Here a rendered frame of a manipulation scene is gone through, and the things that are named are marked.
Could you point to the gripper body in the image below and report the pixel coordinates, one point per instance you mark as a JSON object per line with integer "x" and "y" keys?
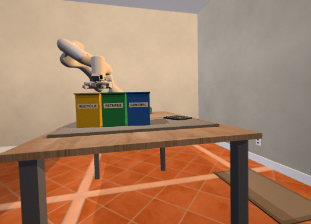
{"x": 108, "y": 84}

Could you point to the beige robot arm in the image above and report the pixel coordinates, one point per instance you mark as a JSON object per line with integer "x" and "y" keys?
{"x": 94, "y": 67}

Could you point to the blue open bin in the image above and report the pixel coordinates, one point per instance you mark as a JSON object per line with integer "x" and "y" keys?
{"x": 138, "y": 108}

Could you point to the yellow bin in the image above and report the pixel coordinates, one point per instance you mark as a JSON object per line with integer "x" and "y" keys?
{"x": 88, "y": 110}

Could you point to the green open bin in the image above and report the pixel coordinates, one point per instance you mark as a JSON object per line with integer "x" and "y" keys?
{"x": 114, "y": 109}

